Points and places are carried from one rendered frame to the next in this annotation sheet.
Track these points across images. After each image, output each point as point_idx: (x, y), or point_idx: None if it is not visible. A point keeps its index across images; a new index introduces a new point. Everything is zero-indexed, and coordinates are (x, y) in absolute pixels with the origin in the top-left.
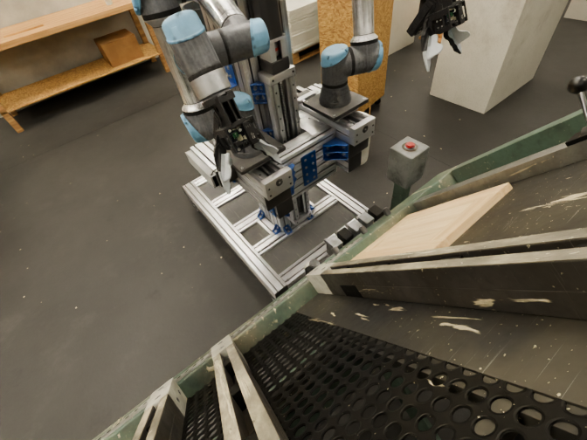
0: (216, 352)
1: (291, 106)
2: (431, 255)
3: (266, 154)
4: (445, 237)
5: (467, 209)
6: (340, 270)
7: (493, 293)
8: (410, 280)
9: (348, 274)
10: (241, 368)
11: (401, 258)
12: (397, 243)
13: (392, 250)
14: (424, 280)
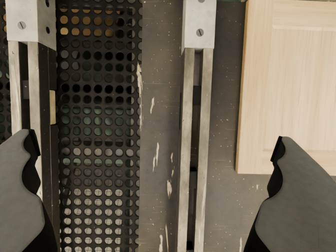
0: (13, 26)
1: None
2: (194, 242)
3: (269, 192)
4: (261, 172)
5: (317, 158)
6: (189, 104)
7: None
8: (177, 222)
9: (181, 133)
10: (38, 157)
11: (196, 208)
12: (278, 85)
13: (256, 99)
14: (176, 237)
